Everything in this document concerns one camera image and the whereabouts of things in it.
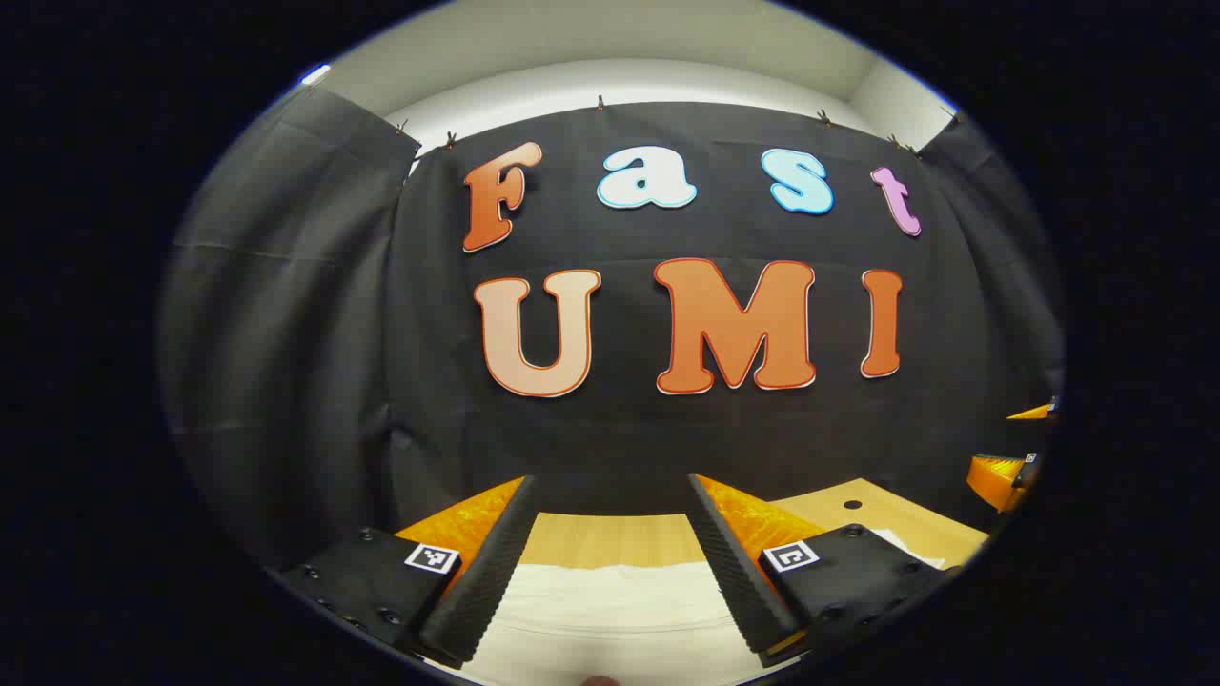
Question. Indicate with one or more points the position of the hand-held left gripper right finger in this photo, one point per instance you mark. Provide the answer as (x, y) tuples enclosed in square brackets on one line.
[(734, 572)]

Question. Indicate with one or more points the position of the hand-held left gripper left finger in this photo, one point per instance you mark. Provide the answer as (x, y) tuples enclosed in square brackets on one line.
[(481, 581)]

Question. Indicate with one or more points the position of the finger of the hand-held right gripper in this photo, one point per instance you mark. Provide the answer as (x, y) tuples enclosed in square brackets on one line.
[(1039, 413), (996, 481)]

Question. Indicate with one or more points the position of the white jeans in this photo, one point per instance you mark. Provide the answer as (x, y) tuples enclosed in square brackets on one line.
[(610, 610)]

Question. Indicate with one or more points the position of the black backdrop cloth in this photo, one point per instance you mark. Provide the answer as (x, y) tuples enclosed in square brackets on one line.
[(620, 448)]

